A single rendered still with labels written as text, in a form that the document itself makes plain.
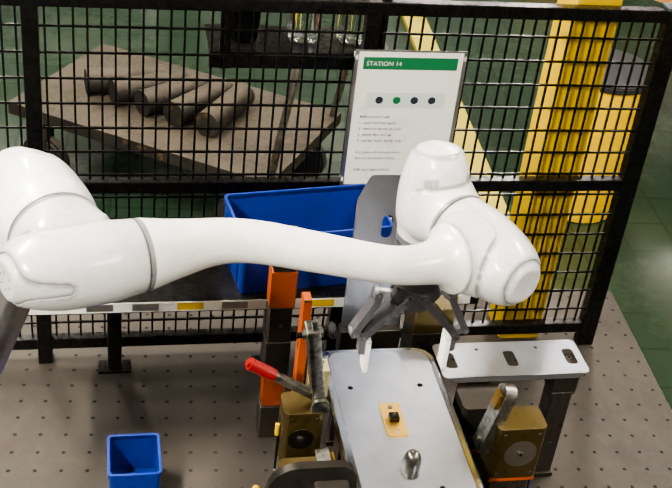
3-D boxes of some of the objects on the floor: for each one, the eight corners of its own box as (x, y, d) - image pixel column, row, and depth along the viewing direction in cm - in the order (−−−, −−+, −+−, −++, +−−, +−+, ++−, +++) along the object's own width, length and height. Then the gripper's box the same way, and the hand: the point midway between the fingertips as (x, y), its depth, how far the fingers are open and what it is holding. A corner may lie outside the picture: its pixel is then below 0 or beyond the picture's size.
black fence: (551, 559, 308) (715, 23, 223) (-238, 618, 268) (-405, -8, 183) (535, 519, 319) (684, -5, 234) (-225, 571, 279) (-376, -39, 194)
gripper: (347, 278, 175) (333, 384, 187) (501, 274, 180) (478, 378, 192) (339, 250, 181) (326, 355, 193) (488, 248, 186) (466, 349, 198)
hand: (403, 361), depth 192 cm, fingers open, 13 cm apart
